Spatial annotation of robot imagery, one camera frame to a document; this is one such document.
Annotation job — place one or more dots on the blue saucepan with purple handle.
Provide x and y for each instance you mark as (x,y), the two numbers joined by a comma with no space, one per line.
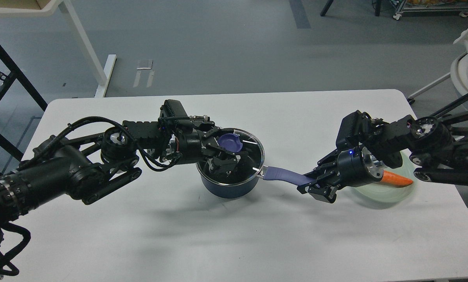
(244,179)

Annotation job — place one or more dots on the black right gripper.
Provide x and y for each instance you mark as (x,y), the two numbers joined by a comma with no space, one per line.
(354,167)

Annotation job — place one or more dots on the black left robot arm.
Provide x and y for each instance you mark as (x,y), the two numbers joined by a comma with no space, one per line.
(95,156)

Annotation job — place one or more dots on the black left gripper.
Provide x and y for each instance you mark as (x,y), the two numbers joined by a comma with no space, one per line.
(221,153)

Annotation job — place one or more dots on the glass lid with purple knob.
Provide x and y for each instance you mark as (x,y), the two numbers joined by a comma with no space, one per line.
(251,143)

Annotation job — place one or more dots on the pale green plate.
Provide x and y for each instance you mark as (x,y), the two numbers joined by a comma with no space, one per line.
(383,193)

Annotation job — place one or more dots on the orange toy carrot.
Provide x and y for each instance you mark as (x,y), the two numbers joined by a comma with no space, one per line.
(395,180)

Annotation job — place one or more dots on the wheeled cart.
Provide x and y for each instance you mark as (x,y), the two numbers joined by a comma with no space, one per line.
(428,7)

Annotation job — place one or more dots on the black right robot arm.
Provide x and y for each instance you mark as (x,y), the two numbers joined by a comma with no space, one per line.
(366,146)

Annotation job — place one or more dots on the black metal rack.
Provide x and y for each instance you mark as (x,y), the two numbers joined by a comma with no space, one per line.
(15,75)

